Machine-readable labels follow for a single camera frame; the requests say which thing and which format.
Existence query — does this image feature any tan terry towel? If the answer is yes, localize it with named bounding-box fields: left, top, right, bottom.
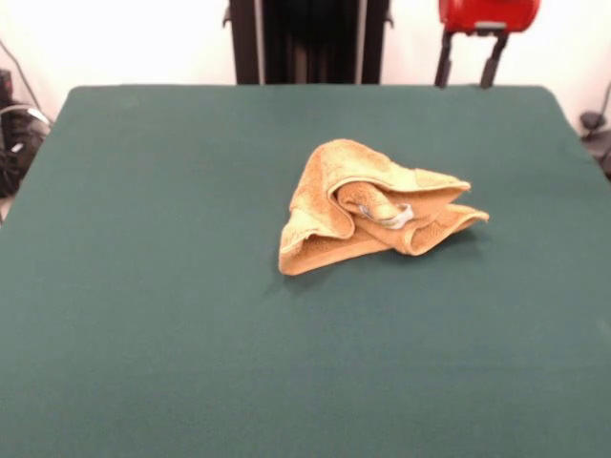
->
left=278, top=137, right=491, bottom=277

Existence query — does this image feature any thin grey cable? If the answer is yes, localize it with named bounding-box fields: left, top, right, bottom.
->
left=0, top=40, right=53, bottom=130

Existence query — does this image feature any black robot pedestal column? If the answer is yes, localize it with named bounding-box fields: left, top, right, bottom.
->
left=221, top=0, right=395, bottom=86

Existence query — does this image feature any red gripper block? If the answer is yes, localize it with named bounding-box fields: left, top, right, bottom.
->
left=433, top=0, right=537, bottom=90

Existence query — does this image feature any dark green table cloth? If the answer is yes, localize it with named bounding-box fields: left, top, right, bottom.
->
left=0, top=84, right=611, bottom=458

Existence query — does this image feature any black equipment bag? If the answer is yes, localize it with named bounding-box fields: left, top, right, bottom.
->
left=0, top=99, right=53, bottom=199

